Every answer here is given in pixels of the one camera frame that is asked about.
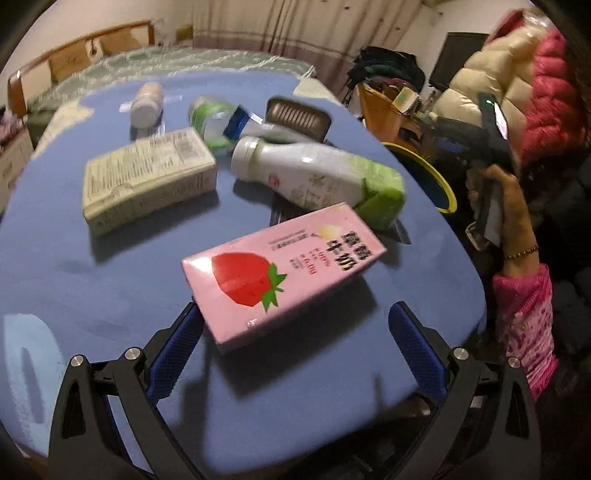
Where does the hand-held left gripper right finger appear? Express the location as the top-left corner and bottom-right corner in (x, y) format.
(388, 301), (542, 480)

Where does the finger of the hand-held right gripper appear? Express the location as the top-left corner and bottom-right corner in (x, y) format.
(418, 113), (483, 155)

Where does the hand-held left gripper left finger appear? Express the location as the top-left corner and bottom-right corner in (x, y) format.
(48, 302), (205, 480)

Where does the yellow-rimmed dark bin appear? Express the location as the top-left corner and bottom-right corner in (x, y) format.
(382, 142), (458, 215)

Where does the pink strawberry milk carton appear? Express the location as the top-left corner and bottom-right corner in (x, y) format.
(181, 202), (387, 355)

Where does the white green yogurt bottle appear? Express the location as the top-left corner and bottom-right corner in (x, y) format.
(231, 136), (406, 232)

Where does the brown plastic tray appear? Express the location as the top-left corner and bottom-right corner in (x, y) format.
(264, 96), (333, 144)

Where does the white green paper box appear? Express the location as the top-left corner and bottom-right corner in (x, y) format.
(82, 128), (218, 236)

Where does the crushed clear plastic bottle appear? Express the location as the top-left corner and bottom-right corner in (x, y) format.
(188, 95), (266, 151)

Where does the small white capped bottle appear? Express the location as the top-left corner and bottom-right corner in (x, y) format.
(130, 82), (164, 128)

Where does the person's right forearm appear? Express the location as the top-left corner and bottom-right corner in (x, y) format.
(492, 251), (560, 402)

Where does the person's right hand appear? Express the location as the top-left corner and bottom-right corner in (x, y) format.
(465, 164), (540, 259)

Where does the cream down jacket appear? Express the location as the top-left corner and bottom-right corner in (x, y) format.
(431, 23), (555, 144)

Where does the red quilted jacket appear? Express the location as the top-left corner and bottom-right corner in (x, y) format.
(501, 9), (587, 167)

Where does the black television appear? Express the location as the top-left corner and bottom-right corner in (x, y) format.
(429, 31), (490, 93)

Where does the orange wooden cabinet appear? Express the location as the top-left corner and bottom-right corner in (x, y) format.
(358, 83), (444, 148)

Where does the dark clothes pile on cabinet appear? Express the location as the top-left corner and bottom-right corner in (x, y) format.
(346, 46), (426, 100)

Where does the pink white curtain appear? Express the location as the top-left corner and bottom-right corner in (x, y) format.
(191, 0), (430, 93)

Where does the bed with green checked bedding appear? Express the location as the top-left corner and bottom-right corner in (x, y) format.
(25, 46), (317, 125)

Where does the brown pillow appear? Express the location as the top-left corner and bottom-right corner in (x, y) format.
(48, 44), (90, 84)
(99, 32), (145, 54)

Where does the wooden headboard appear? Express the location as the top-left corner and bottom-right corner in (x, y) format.
(7, 19), (155, 116)

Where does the thin bead bracelet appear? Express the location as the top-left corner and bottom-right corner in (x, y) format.
(503, 244), (540, 261)

